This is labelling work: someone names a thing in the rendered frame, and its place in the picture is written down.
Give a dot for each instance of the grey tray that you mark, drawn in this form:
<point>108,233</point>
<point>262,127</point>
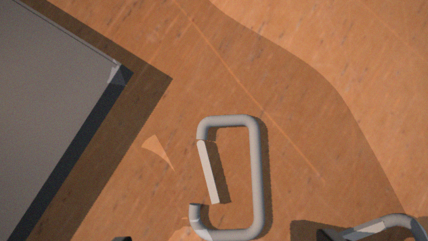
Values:
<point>54,88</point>

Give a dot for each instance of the grey carabiner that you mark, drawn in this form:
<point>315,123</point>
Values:
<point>385,222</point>
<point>256,177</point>

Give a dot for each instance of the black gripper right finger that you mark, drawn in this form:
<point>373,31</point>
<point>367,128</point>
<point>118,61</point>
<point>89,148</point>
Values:
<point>329,235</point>

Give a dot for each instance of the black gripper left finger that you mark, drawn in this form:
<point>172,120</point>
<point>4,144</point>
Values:
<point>126,238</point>

